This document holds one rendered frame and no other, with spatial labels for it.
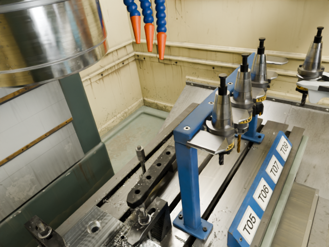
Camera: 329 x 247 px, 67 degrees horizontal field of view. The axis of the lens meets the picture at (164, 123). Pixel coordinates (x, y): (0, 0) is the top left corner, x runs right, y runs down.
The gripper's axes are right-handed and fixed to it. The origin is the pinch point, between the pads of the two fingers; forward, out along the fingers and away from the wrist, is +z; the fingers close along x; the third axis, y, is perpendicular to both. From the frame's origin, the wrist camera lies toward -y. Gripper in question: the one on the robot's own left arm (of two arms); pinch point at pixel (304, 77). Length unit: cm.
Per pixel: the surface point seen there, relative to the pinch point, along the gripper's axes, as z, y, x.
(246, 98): 7.8, -3.3, -23.5
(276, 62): 8.4, -1.8, 3.2
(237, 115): 8.0, -1.4, -28.2
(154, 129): 80, 63, 27
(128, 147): 83, 64, 5
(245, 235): 0.5, 26.6, -35.9
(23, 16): 16, -28, -61
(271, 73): 7.5, -1.7, -4.8
